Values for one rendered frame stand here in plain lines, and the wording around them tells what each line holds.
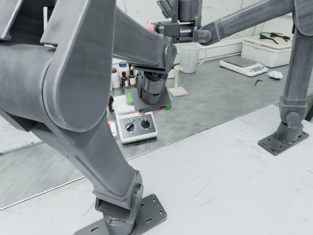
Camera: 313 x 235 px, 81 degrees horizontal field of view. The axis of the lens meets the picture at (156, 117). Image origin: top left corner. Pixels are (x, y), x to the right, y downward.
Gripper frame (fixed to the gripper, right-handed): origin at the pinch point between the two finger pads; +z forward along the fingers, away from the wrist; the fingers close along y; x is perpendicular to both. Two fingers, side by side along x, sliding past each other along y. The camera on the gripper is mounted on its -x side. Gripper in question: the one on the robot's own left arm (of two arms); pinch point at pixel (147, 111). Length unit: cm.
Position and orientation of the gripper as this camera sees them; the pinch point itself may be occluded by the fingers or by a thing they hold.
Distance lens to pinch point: 59.0
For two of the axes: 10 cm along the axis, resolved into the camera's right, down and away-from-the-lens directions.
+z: -1.4, 4.3, 8.9
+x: 2.5, 8.9, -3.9
